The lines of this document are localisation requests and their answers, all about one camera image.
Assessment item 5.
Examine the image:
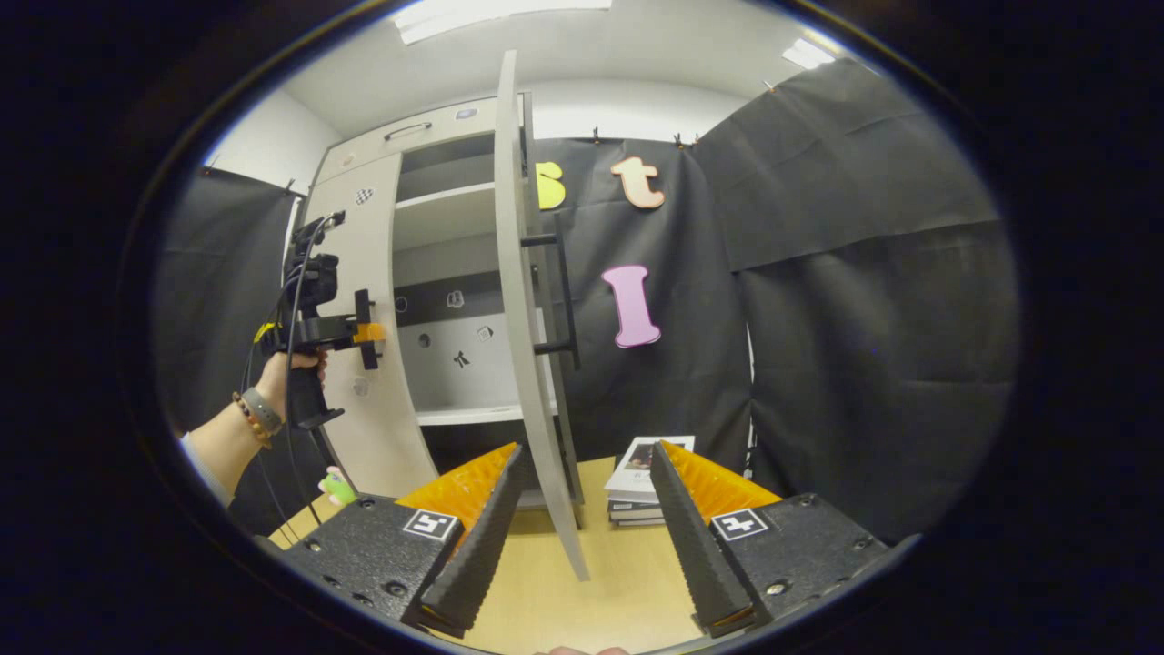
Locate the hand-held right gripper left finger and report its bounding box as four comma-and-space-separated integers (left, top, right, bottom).
273, 442, 526, 638

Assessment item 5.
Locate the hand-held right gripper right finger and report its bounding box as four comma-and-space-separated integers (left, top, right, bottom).
649, 440, 897, 638

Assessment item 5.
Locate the beige cabinet door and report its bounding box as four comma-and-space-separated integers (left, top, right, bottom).
300, 153, 439, 499
494, 50, 592, 581

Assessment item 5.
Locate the beige double-door shoe cabinet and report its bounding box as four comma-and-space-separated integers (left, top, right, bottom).
314, 96, 583, 510

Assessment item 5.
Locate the dark-covered book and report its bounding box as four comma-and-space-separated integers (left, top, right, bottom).
607, 499, 667, 527

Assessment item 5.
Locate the white portrait-cover book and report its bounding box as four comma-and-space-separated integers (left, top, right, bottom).
605, 435, 697, 503

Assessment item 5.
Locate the grey wrist band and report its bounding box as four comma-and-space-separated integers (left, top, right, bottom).
241, 387, 285, 436

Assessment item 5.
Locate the green plush toy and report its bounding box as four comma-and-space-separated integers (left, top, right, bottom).
317, 466, 358, 507

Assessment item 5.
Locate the black backdrop cloth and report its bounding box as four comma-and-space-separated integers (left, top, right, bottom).
155, 59, 1019, 547

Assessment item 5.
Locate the long ceiling light panel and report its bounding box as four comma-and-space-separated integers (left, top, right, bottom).
393, 0, 613, 46

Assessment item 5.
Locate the small ceiling light panel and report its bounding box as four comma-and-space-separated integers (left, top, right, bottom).
782, 36, 838, 71

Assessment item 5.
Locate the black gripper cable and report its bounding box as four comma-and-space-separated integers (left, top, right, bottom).
241, 214, 346, 538

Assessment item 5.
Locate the beaded bracelet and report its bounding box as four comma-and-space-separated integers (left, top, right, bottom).
232, 391, 272, 448

